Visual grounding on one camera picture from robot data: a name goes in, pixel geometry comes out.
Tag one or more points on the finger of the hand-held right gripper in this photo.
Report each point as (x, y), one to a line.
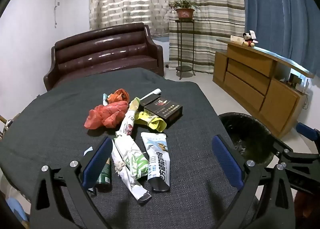
(300, 159)
(307, 131)

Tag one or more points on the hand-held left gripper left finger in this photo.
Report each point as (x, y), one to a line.
(97, 161)

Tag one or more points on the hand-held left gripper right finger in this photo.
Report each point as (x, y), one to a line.
(226, 161)

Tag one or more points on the green can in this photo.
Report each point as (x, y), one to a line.
(105, 174)

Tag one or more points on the white green leaf-print wrapper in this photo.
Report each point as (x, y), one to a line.
(135, 161)

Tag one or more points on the black trash bin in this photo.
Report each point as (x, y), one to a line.
(250, 129)

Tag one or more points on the white wrapper with black tip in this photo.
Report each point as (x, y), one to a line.
(131, 186)

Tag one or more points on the red plastic bag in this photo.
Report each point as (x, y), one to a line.
(107, 115)

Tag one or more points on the long white green wrapper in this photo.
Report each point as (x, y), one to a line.
(128, 119)

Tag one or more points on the blue white pouch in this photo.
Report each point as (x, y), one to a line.
(157, 161)

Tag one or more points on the white teal tube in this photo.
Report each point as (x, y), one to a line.
(105, 99)

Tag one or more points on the yellow wrapper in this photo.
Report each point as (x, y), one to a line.
(152, 121)

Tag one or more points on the orange wrapper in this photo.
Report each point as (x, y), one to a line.
(120, 95)

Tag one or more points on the black box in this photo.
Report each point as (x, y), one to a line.
(162, 109)

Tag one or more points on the long white stick packet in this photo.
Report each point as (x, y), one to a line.
(151, 93)

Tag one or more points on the white paper scrap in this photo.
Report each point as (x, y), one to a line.
(88, 151)

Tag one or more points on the white router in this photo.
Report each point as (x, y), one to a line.
(304, 84)

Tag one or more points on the small brown box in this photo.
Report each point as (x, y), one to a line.
(295, 78)

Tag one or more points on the dark grey tablecloth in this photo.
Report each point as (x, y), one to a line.
(50, 124)

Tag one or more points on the wooden cabinet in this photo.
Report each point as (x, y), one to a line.
(250, 76)

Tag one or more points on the light blue plastic object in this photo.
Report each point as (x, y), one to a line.
(17, 210)

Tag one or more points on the black metal plant stand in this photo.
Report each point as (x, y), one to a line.
(185, 69)

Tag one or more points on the brown leather sofa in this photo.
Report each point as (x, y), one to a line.
(105, 56)

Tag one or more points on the plush mouse toy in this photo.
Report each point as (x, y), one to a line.
(248, 40)

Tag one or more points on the cream box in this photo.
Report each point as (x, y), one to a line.
(236, 39)

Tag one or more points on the blue curtain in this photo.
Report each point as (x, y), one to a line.
(280, 14)

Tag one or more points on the potted plant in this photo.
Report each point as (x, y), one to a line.
(184, 12)

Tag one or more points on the striped curtain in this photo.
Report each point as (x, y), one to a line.
(212, 6)

